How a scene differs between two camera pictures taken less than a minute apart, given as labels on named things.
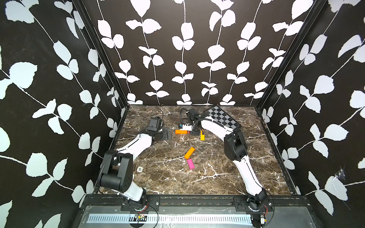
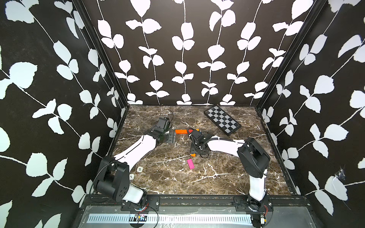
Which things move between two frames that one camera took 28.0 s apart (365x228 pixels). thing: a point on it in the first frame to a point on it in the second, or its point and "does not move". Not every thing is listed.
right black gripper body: x=194 y=131 to x=195 y=149
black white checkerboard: x=219 y=115 does not move
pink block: x=190 y=164 does not move
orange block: x=180 y=131 does not move
